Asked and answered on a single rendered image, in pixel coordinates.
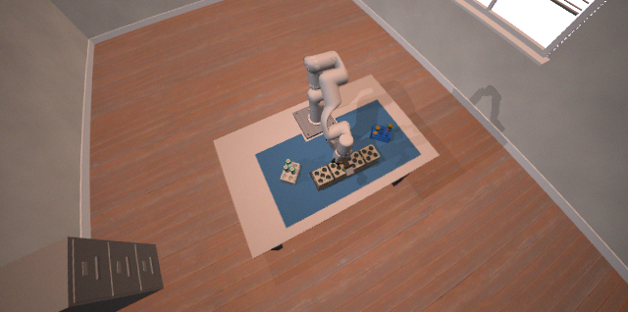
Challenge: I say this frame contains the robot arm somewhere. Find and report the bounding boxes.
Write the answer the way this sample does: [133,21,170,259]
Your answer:
[304,51,354,176]

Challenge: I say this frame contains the beige bucket adapter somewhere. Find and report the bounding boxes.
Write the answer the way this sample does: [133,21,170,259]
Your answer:
[312,166,334,189]
[347,151,365,173]
[358,144,381,168]
[328,163,347,182]

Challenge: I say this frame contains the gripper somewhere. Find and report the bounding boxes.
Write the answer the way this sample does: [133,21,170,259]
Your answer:
[331,150,352,165]

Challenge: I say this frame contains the blue tube rack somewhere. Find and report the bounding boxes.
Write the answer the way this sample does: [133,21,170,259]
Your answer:
[370,124,392,143]

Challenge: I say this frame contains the beige tube rack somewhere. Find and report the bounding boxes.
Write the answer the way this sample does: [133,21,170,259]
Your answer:
[280,162,300,185]

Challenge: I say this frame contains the blue flat mat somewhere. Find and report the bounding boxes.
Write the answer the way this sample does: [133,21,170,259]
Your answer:
[255,100,421,228]

